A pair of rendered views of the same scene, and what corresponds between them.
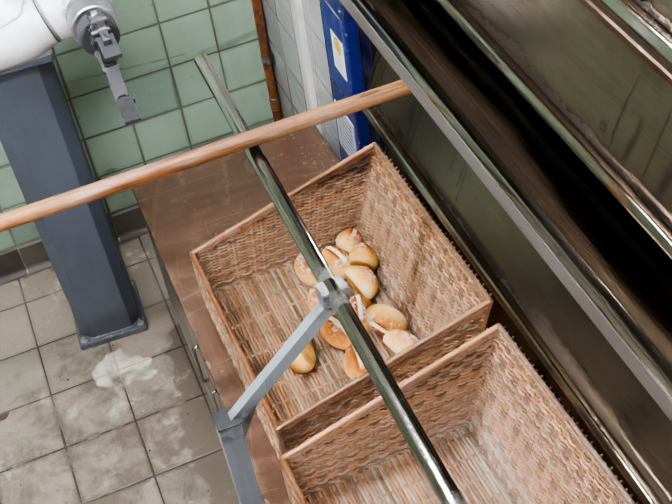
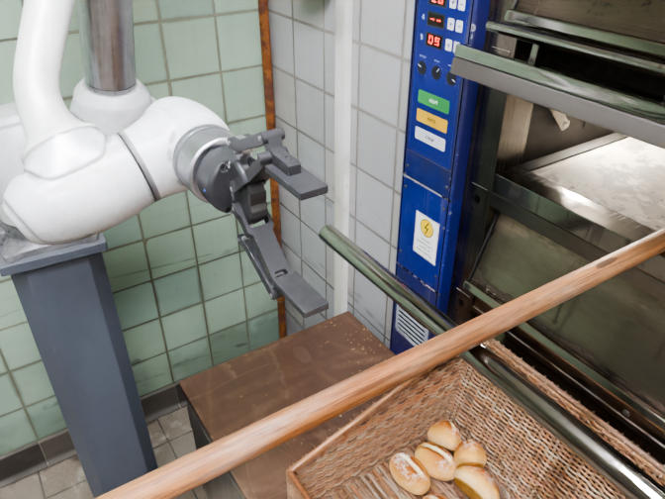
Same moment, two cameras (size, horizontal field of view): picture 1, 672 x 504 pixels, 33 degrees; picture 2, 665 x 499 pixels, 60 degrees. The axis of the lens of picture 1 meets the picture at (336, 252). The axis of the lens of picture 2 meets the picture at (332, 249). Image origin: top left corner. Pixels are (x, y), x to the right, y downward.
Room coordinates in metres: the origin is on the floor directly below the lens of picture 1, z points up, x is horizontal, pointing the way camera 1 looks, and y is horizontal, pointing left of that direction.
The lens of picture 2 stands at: (1.15, 0.44, 1.65)
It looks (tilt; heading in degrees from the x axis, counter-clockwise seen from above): 33 degrees down; 343
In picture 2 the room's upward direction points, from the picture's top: straight up
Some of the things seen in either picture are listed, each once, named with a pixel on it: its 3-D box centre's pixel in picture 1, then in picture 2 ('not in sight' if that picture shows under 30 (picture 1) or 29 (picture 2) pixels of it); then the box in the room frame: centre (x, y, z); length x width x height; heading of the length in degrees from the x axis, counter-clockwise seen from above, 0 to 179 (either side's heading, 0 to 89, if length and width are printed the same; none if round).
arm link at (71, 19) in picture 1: (92, 21); (216, 165); (1.83, 0.38, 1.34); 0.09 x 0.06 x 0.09; 106
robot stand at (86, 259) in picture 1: (63, 195); (99, 394); (2.35, 0.71, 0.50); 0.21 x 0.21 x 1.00; 12
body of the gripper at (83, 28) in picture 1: (101, 41); (240, 188); (1.76, 0.36, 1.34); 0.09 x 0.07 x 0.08; 16
